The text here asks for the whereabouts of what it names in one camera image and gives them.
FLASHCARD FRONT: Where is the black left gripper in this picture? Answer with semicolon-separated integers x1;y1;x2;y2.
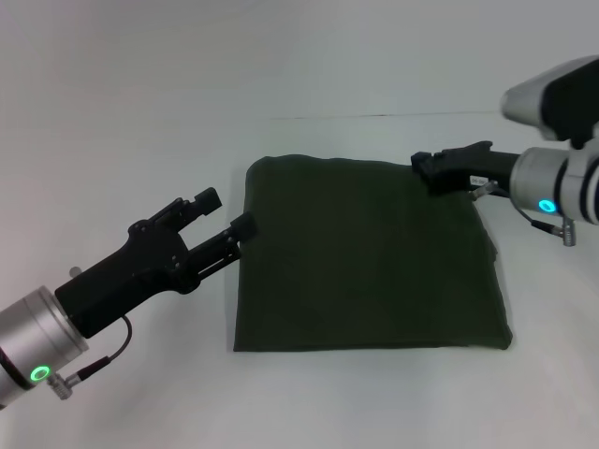
54;186;257;340

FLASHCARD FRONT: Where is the dark green shirt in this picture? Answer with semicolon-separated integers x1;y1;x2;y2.
232;155;512;353

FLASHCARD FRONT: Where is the left arm cable with plugs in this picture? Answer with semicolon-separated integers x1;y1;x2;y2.
46;266;134;401

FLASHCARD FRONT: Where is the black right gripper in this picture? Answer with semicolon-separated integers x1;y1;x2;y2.
410;141;523;196

